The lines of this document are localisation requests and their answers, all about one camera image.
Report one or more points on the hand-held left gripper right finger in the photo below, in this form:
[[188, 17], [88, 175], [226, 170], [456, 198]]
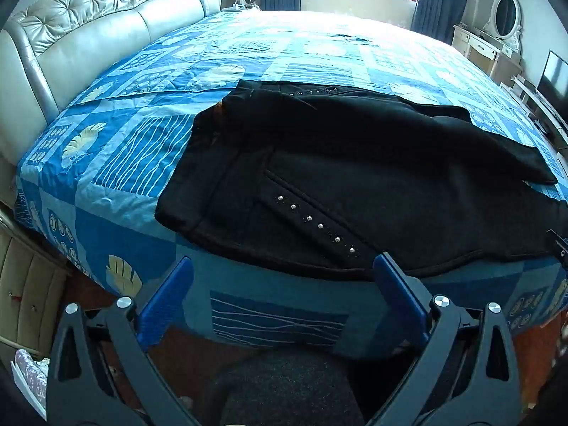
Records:
[[399, 289]]

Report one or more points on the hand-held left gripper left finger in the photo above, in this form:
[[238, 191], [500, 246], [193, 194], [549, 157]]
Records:
[[165, 293]]

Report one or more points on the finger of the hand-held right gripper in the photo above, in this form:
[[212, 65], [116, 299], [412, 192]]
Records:
[[560, 245]]

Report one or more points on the black studded pants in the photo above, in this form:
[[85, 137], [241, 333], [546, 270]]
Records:
[[355, 177]]

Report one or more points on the person's leg in dark pants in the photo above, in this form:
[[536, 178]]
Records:
[[288, 390]]

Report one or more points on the beige nightstand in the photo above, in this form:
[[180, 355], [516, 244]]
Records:
[[31, 297]]

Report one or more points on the white television stand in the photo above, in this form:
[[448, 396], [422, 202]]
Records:
[[539, 111]]

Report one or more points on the blue patterned quilt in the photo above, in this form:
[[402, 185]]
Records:
[[133, 155]]

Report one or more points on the floral patterned bag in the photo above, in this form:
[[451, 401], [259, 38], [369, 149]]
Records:
[[30, 379]]

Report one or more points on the flat screen television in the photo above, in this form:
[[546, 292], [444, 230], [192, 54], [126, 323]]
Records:
[[554, 82]]

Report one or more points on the white vanity dresser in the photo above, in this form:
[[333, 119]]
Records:
[[481, 51]]

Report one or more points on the white framed oval mirror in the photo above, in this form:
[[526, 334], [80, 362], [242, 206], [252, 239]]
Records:
[[505, 15]]

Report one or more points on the beige tufted leather headboard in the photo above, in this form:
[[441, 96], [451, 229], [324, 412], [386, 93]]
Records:
[[88, 31]]

